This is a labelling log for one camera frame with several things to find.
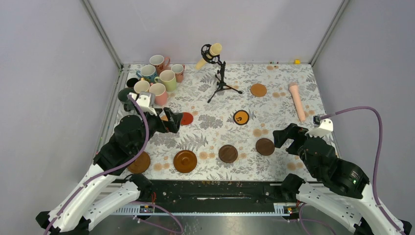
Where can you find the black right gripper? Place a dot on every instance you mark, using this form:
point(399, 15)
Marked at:
point(293, 131)

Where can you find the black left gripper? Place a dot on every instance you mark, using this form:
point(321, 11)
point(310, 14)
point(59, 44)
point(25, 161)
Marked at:
point(173, 123)

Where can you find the red round coaster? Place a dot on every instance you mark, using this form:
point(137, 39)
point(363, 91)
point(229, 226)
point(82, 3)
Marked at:
point(187, 119)

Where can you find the orange black face coaster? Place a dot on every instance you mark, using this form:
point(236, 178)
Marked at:
point(241, 117)

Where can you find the light wooden round coaster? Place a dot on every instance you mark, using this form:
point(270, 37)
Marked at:
point(258, 90)

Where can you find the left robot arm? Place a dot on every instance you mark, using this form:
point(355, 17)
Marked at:
point(80, 211)

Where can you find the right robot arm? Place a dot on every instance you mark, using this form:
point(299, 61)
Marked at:
point(364, 215)

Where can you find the dark brown right coaster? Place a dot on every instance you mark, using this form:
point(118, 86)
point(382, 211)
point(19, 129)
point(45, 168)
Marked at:
point(265, 147)

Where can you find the dark brown coaster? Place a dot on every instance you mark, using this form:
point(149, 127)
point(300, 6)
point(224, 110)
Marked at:
point(265, 147)
point(228, 153)

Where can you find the brown wooden left coaster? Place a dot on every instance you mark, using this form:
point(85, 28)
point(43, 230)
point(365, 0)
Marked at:
point(141, 164)

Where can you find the dark brown middle coaster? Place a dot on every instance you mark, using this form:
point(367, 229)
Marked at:
point(228, 153)

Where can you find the light green mug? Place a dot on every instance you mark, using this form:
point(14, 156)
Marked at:
point(168, 79)

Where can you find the brown wooden knob lid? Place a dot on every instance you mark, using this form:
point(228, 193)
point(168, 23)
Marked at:
point(185, 161)

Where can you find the pink cylindrical roller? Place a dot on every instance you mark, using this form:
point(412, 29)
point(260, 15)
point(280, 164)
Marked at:
point(294, 90)

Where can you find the yellow mug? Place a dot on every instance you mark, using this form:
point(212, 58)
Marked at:
point(142, 86)

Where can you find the dark green mug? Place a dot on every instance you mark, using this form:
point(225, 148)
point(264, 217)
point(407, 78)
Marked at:
point(126, 102)

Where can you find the small pink mug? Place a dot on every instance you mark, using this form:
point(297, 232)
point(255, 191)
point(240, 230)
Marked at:
point(178, 69)

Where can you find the blue patterned mug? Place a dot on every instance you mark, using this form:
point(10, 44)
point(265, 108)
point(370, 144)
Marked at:
point(148, 73)

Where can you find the floral table mat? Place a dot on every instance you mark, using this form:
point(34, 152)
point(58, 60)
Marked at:
point(213, 126)

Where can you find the black mug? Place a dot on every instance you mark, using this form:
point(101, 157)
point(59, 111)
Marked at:
point(130, 83)

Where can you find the black microphone tripod stand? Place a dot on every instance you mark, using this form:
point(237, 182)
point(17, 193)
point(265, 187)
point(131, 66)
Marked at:
point(221, 84)

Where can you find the cream microphone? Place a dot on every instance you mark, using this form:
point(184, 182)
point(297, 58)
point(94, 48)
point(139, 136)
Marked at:
point(210, 54)

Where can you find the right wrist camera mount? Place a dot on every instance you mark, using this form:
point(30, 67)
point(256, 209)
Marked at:
point(323, 127)

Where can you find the salmon mug with handle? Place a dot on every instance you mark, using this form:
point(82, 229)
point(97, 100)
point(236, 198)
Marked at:
point(160, 62)

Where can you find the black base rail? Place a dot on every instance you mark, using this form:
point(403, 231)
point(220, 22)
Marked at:
point(204, 197)

